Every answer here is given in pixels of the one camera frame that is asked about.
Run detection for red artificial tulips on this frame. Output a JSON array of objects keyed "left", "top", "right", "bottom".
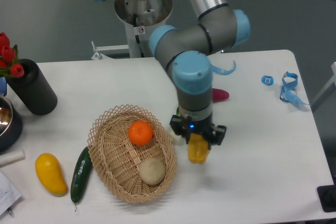
[{"left": 1, "top": 32, "right": 25, "bottom": 78}]

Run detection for white paper sheet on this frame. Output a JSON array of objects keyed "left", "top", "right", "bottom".
[{"left": 0, "top": 173, "right": 22, "bottom": 215}]

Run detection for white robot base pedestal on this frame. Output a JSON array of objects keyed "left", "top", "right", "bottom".
[{"left": 114, "top": 0, "right": 173, "bottom": 58}]

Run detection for purple sweet potato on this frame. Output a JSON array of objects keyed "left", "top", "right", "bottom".
[{"left": 212, "top": 88, "right": 229, "bottom": 102}]

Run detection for white paper roll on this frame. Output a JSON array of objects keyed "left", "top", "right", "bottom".
[{"left": 0, "top": 150, "right": 25, "bottom": 167}]

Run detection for orange fruit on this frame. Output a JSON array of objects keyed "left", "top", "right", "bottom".
[{"left": 128, "top": 121, "right": 153, "bottom": 146}]

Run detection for beige round potato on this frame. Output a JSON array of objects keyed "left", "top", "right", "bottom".
[{"left": 139, "top": 158, "right": 166, "bottom": 185}]

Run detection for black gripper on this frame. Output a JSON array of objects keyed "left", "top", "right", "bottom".
[{"left": 170, "top": 114, "right": 227, "bottom": 150}]

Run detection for white metal mounting frame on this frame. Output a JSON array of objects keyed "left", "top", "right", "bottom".
[{"left": 91, "top": 41, "right": 130, "bottom": 60}]

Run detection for tangled blue tape ribbon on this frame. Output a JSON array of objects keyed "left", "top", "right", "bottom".
[{"left": 279, "top": 71, "right": 309, "bottom": 106}]

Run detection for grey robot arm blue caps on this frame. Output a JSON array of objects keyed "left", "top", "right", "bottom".
[{"left": 97, "top": 0, "right": 250, "bottom": 150}]

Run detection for small blue tag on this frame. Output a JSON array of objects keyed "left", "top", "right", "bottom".
[{"left": 261, "top": 75, "right": 274, "bottom": 86}]

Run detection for yellow mango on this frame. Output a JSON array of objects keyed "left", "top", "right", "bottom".
[{"left": 35, "top": 153, "right": 68, "bottom": 197}]

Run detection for yellow pepper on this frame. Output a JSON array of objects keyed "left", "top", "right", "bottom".
[{"left": 188, "top": 133, "right": 209, "bottom": 164}]

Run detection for green cucumber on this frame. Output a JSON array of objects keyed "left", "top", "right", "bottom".
[{"left": 70, "top": 146, "right": 92, "bottom": 211}]

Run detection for woven wicker basket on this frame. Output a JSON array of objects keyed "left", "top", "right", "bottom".
[{"left": 87, "top": 104, "right": 177, "bottom": 204}]

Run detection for black device at table edge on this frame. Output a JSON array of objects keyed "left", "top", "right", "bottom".
[{"left": 317, "top": 185, "right": 335, "bottom": 212}]

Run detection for dark metal pot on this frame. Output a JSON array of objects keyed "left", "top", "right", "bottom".
[{"left": 1, "top": 95, "right": 23, "bottom": 152}]

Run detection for black cylindrical vase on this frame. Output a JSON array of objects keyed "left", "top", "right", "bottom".
[{"left": 6, "top": 59, "right": 58, "bottom": 115}]

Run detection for curved blue tape strip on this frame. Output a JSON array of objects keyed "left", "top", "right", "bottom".
[{"left": 211, "top": 60, "right": 237, "bottom": 76}]

